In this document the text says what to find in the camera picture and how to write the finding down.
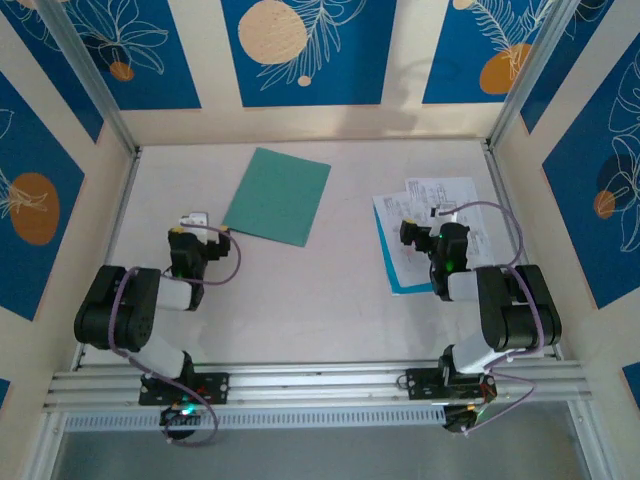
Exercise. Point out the white sheet with blue border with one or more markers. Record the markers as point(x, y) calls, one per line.
point(397, 272)

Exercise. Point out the white bracket drawing sheet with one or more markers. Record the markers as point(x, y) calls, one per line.
point(450, 190)

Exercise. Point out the green paper folder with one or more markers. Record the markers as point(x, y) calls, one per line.
point(275, 195)

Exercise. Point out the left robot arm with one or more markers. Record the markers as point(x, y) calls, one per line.
point(125, 310)

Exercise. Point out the black base connector module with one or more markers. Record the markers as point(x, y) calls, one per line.
point(457, 420)
point(175, 417)

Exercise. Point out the aluminium table side rail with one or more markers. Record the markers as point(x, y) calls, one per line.
point(497, 172)
point(115, 220)

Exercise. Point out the blue floral wall panel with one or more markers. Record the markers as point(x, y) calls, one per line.
point(450, 60)
point(350, 60)
point(165, 75)
point(60, 85)
point(30, 150)
point(575, 225)
point(560, 75)

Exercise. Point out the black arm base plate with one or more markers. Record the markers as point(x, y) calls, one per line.
point(422, 385)
point(215, 387)

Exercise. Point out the aluminium frame post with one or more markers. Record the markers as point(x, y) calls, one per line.
point(516, 100)
point(98, 85)

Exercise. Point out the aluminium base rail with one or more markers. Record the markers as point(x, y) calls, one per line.
point(325, 385)

